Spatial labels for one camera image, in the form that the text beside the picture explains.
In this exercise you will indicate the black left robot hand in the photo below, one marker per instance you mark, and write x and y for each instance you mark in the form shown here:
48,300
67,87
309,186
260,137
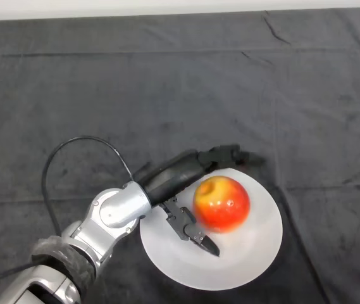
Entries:
173,179

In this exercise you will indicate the red yellow apple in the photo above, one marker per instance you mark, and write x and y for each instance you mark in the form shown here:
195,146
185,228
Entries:
221,204

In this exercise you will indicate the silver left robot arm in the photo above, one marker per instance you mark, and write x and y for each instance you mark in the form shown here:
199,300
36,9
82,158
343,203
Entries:
103,221

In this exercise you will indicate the white round plate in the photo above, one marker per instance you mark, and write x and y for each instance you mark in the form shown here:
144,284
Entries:
246,253

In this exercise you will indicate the black cloth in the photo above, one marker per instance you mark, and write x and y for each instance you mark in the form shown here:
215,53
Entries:
179,95

